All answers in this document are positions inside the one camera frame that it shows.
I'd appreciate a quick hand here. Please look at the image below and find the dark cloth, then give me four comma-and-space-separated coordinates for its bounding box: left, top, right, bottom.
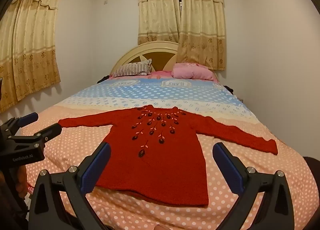
301, 156, 320, 195

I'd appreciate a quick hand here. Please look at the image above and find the pink bed sheet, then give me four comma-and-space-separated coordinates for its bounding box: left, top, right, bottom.
109, 70, 173, 80

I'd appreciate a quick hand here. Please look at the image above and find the striped pillow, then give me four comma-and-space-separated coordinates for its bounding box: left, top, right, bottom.
112, 59, 152, 78

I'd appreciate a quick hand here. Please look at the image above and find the person's left hand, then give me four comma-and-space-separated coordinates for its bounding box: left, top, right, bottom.
14, 166, 28, 192

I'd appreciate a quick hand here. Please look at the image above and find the beige patterned narrow curtain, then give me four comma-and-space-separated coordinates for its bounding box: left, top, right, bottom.
137, 0, 182, 45

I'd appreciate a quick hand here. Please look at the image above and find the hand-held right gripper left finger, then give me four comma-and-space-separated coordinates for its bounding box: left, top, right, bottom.
29, 142, 112, 230

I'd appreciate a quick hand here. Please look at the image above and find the beige patterned side curtain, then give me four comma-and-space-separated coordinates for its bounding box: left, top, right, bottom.
0, 0, 63, 113

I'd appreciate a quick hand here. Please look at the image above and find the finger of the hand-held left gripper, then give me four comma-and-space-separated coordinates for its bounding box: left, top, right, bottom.
2, 112, 39, 135
7, 123, 62, 148

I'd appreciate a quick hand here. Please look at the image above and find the red knitted embroidered sweater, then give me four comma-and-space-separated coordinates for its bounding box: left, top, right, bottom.
58, 105, 278, 207

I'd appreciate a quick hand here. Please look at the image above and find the pink pillow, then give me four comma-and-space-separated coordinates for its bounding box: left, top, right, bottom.
171, 63, 215, 81

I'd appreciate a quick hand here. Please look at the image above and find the beige patterned long curtain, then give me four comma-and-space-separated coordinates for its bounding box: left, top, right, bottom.
177, 0, 227, 71

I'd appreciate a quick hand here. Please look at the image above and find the polka dot bedspread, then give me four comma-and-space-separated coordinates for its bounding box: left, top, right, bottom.
0, 77, 319, 230

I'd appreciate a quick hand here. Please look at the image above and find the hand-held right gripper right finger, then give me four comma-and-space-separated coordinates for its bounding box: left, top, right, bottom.
212, 142, 295, 230

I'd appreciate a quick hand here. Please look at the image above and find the cream wooden headboard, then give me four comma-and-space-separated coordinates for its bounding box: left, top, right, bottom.
110, 41, 218, 81

